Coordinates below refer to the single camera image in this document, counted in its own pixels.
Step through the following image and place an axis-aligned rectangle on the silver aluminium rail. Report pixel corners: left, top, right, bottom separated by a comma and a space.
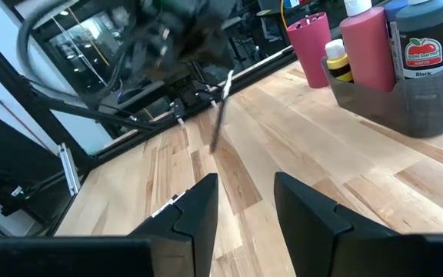
57, 142, 82, 196

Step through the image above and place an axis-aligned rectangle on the large black paint bottle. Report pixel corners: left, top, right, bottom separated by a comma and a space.
395, 0, 443, 80

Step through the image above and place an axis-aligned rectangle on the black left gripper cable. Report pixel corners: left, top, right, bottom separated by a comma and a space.
16, 0, 92, 105

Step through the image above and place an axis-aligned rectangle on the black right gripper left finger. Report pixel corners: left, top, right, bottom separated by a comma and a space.
0, 172, 221, 277

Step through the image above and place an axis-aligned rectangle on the white hanging cable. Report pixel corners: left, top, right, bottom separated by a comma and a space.
51, 17, 108, 86

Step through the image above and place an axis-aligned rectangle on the grey plastic caddy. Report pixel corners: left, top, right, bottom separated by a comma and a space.
320, 56, 443, 139

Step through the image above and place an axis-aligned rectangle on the yellow hanging cable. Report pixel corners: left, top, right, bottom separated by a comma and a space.
66, 6, 112, 67

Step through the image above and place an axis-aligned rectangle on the yellow extension cable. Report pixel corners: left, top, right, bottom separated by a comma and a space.
280, 0, 288, 31

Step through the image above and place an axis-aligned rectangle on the small yellow black-striped paint bottle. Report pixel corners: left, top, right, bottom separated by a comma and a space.
324, 38, 355, 84

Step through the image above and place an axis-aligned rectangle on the black aluminium rig frame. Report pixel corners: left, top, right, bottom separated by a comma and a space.
0, 22, 299, 174

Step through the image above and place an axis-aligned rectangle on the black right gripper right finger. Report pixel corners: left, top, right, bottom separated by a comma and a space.
274, 172, 443, 277

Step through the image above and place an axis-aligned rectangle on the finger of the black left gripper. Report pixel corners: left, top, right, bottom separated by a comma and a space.
190, 18, 238, 73

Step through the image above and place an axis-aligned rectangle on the red plastic cup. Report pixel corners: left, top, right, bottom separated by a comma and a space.
285, 11, 332, 90

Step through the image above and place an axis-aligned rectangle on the large coral red paint bottle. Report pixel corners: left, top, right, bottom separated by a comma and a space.
338, 0, 398, 94

